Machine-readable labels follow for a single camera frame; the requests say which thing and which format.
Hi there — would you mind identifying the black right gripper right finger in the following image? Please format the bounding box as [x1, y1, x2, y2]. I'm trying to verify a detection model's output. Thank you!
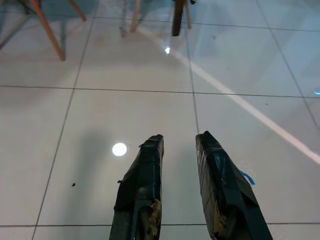
[194, 130, 274, 240]

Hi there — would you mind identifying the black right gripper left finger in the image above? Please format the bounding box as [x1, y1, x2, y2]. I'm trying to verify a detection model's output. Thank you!
[108, 133, 166, 240]

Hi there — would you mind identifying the blue hanger fragment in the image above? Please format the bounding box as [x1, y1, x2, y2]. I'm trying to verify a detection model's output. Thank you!
[239, 170, 257, 187]

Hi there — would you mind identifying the grey metal chair leg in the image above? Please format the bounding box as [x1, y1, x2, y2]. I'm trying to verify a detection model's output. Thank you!
[119, 0, 128, 38]

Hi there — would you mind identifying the light wooden chair leg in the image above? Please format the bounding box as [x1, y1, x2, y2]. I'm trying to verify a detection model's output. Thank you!
[184, 0, 193, 30]
[31, 0, 67, 62]
[68, 0, 88, 22]
[129, 0, 141, 33]

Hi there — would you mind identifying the dark wooden furniture leg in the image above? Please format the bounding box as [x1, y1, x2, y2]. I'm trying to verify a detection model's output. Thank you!
[171, 0, 185, 38]

